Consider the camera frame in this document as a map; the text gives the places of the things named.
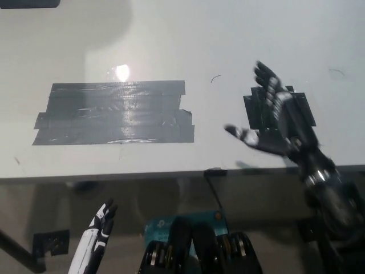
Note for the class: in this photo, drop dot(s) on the black box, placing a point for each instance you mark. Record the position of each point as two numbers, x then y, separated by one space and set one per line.
28 3

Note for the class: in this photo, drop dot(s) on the teal network device box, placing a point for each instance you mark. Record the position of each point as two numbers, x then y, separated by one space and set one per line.
161 227

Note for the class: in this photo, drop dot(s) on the small black tape square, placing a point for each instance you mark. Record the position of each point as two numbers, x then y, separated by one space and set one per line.
256 111

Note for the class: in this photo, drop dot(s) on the black robot legs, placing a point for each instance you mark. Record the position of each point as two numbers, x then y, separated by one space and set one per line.
205 251

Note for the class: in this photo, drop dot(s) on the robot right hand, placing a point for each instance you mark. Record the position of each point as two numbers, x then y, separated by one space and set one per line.
278 125

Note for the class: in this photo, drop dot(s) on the large grey tape patch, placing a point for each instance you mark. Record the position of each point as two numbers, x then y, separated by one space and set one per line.
119 114

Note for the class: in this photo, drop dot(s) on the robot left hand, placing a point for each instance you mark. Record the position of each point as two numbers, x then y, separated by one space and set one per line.
98 231

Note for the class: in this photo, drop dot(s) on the black table leg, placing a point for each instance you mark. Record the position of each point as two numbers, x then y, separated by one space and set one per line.
20 251

